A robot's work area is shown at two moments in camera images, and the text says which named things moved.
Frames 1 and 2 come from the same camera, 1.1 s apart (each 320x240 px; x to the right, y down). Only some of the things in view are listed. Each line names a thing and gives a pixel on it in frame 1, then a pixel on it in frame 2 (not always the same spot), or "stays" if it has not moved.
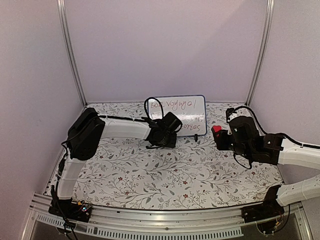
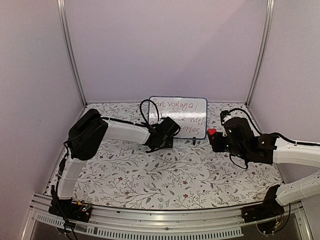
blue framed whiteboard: (191, 110) stays
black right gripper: (222, 134) stays
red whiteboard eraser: (217, 128) -> (212, 131)
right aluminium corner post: (261, 59) stays
